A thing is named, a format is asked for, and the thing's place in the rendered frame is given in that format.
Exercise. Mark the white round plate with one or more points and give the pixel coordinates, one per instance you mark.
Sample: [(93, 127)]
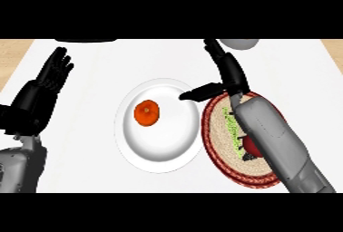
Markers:
[(168, 145)]

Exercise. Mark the orange squash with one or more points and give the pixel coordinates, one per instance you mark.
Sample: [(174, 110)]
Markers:
[(146, 113)]

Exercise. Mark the woven placemat with red rim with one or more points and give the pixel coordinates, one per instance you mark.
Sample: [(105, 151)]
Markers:
[(219, 142)]

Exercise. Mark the dark flat object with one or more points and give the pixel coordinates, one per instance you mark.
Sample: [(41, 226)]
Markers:
[(84, 40)]

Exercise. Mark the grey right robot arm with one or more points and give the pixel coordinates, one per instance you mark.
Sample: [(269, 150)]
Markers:
[(269, 133)]

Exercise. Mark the grey rounded object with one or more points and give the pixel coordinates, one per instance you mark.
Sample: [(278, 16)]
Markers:
[(238, 43)]

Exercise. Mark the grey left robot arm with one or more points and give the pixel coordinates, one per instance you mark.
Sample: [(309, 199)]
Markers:
[(19, 164)]

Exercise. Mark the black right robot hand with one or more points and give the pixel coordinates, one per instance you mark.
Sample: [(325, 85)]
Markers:
[(232, 72)]

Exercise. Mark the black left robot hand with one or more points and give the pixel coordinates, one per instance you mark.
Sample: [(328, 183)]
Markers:
[(31, 105)]

